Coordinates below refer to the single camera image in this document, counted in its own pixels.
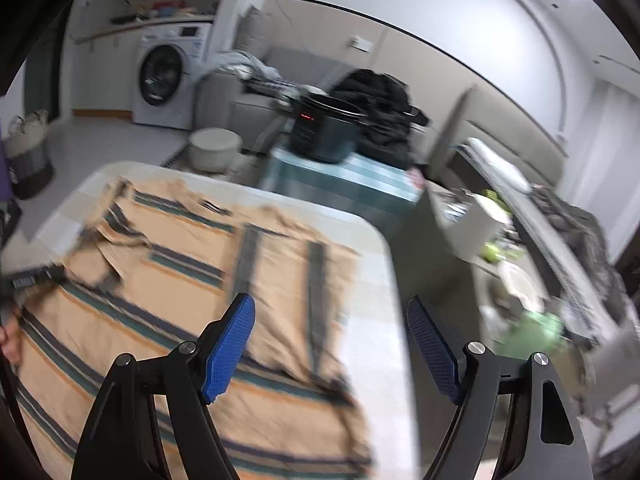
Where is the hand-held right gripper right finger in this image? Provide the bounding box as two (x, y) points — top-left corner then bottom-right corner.
(406, 296), (593, 480)

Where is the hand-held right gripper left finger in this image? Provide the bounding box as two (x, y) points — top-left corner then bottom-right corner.
(70, 292), (257, 480)

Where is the striped orange towel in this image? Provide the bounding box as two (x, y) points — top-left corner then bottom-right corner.
(10, 177), (373, 480)

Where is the grey sofa with clothes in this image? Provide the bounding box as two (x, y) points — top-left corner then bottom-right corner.
(210, 50), (281, 83)

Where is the person's left hand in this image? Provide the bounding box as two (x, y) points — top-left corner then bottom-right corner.
(0, 310), (24, 367)

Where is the beige checked tablecloth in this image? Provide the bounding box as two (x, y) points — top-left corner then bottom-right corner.
(0, 160), (426, 480)

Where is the grey side table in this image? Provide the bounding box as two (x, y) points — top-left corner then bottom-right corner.
(400, 180), (640, 426)

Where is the green kettle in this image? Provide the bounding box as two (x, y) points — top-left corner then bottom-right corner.
(502, 310), (563, 361)

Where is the purple cloth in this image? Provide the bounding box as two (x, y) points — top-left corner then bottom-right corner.
(0, 130), (13, 202)

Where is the dark laundry basket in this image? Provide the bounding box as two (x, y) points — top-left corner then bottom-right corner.
(4, 110), (55, 200)

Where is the white box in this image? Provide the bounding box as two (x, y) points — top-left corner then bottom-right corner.
(467, 195), (513, 261)

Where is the grey blanket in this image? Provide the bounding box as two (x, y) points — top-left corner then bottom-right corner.
(530, 185), (631, 331)

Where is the teal striped cloth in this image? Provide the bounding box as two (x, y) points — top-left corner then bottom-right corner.
(262, 147), (426, 231)

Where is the white pillow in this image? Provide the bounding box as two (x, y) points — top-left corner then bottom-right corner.
(467, 137), (531, 193)

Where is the white laundry cabinet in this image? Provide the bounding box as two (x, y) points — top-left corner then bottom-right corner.
(70, 7), (216, 121)

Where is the white washing machine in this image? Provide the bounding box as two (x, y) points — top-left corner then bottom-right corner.
(132, 20), (213, 131)

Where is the black electric cooker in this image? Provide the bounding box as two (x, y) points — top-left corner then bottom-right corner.
(287, 90), (368, 163)

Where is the beige upholstered headboard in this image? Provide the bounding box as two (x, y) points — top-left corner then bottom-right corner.
(430, 85), (568, 186)

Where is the grey leather sofa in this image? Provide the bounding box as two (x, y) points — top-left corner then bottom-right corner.
(197, 47), (351, 151)

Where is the houndstooth cloth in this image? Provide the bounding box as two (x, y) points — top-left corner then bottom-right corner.
(247, 77), (301, 100)

